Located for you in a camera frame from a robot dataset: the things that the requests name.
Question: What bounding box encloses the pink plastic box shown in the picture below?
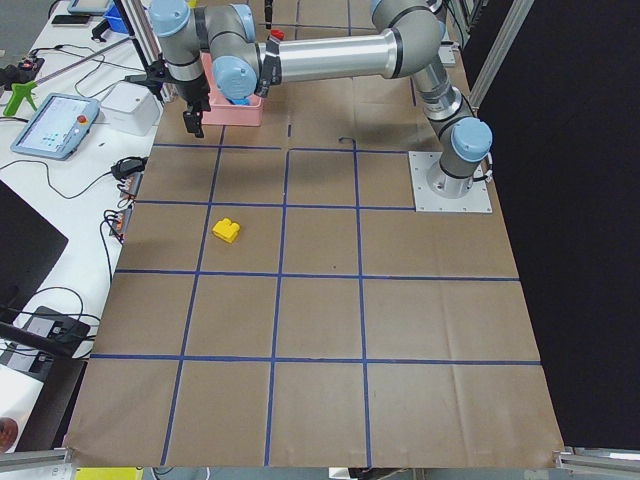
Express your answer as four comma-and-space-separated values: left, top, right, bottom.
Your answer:
201, 53, 264, 127

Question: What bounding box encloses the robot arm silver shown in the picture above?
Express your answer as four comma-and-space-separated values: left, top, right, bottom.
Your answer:
149, 1, 493, 199

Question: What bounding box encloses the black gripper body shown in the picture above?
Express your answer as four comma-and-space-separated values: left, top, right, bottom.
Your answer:
176, 74, 210, 112

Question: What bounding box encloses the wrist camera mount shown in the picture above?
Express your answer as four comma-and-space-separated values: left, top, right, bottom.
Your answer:
124, 57, 166, 101

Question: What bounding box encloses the reach grabber tool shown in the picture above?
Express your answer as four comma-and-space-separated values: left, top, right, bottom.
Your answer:
3, 36, 133, 116

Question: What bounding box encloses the white square device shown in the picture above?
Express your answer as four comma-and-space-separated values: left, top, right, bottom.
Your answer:
100, 81, 160, 136

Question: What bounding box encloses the blue toy block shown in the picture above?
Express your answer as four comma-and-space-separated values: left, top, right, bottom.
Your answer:
227, 98, 252, 106

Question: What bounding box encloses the black monitor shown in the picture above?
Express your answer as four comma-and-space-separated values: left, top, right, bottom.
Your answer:
1, 182, 68, 310

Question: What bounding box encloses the aluminium frame post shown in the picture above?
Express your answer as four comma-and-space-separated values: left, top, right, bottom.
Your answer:
113, 0, 174, 102

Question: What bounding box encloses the blue storage bin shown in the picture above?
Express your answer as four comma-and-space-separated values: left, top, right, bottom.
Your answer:
103, 10, 129, 35

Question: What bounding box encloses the black usb hub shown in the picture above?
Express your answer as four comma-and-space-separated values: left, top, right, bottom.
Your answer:
23, 306, 90, 358

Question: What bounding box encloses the teach pendant tablet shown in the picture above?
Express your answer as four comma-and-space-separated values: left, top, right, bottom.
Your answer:
10, 93, 100, 160

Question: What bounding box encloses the black power adapter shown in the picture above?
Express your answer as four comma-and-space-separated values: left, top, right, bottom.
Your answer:
110, 156, 148, 180

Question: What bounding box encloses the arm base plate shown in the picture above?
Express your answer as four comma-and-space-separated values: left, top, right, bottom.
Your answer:
408, 151, 493, 214

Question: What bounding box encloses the yellow toy block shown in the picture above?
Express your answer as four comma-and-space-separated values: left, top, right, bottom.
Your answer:
211, 217, 241, 244

